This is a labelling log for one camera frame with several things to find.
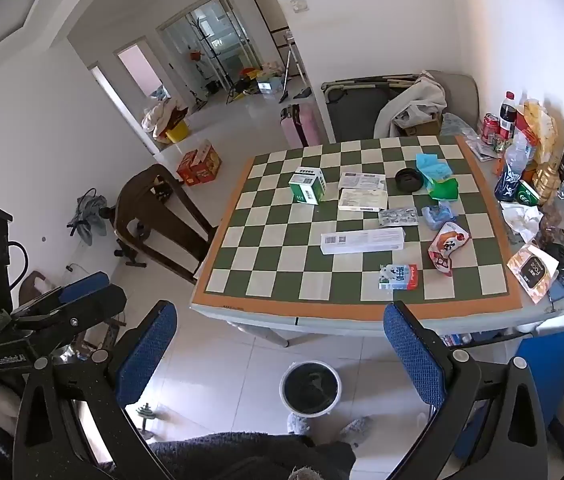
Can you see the black round lid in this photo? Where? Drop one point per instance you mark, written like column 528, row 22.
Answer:
column 408, row 180

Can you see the grey armchair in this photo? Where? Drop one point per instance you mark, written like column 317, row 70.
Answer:
column 462, row 92

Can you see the red soda can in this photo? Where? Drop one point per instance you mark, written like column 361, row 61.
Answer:
column 490, row 129

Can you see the cola bottle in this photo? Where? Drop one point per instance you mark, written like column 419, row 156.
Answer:
column 507, row 115

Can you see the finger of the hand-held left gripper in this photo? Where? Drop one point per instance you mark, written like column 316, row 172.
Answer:
column 97, row 305
column 84, row 282

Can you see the dark folding cot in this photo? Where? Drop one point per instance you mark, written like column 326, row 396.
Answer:
column 357, row 105

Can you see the white printed packet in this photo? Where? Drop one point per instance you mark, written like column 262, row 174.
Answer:
column 360, row 181

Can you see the blue crumpled wrapper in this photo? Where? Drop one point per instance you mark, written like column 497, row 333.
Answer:
column 439, row 214

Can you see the gold bottle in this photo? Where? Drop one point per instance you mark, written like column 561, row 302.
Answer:
column 547, row 180

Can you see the black round jar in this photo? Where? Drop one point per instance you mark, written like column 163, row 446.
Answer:
column 557, row 255

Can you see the clear water bottle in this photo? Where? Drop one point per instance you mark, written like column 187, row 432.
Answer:
column 512, row 170

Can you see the grey cloth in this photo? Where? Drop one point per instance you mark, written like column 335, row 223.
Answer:
column 87, row 220

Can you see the white jacket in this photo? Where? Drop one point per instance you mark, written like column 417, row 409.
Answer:
column 419, row 100

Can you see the red white snack bag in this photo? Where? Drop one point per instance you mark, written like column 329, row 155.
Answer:
column 447, row 249

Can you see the dark wooden chair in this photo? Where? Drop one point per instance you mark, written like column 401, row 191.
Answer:
column 162, row 220

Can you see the yellow snack bag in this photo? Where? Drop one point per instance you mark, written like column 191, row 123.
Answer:
column 537, row 122

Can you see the yellow bin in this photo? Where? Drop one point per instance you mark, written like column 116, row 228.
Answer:
column 177, row 132

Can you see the crumpled white tissue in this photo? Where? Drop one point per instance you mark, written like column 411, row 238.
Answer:
column 522, row 219

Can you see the cardboard box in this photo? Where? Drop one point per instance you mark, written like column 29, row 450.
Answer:
column 427, row 126

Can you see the black coat rack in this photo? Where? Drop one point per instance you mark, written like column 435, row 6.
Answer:
column 212, row 52

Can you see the white wall switch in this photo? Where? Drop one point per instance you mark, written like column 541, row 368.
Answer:
column 299, row 5

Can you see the blue chair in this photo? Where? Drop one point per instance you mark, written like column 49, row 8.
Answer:
column 557, row 370

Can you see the green cream checkered table mat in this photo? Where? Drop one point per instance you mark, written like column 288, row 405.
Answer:
column 282, row 240

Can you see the glass sliding door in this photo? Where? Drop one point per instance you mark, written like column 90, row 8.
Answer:
column 212, row 30

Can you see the cream flat medicine box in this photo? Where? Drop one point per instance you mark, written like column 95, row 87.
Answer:
column 362, row 200

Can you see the orange snack packet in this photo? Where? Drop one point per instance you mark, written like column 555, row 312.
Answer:
column 532, row 271

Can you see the white trash bin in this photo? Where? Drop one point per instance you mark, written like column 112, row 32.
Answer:
column 310, row 390

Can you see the red carton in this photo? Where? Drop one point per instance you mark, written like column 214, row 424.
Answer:
column 199, row 164

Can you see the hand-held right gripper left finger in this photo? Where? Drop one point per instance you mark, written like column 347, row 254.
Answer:
column 148, row 355

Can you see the long white box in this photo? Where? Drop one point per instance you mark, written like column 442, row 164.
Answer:
column 362, row 241

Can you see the blue white milk carton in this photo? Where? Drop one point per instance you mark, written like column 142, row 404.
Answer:
column 398, row 277

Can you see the pink suitcase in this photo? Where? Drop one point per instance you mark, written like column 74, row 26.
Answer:
column 299, row 126

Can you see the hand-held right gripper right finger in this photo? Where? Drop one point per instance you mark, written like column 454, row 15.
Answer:
column 412, row 355

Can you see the pile of pale clothes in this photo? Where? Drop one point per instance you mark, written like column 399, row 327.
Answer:
column 162, row 115

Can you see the silver blister pack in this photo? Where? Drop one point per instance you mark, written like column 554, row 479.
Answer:
column 398, row 216

